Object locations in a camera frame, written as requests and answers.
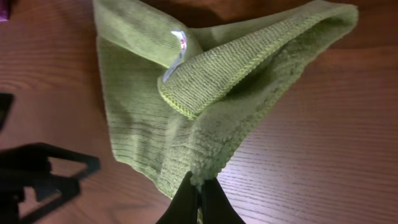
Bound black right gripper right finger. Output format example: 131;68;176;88
201;178;245;224

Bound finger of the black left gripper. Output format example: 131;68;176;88
22;142;101;180
19;175;80;224

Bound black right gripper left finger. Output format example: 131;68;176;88
156;171;198;224

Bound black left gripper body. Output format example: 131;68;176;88
0;92;53;224

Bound light green cloth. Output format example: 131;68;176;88
93;1;358;197

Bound folded pink cloth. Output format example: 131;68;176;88
0;0;10;22

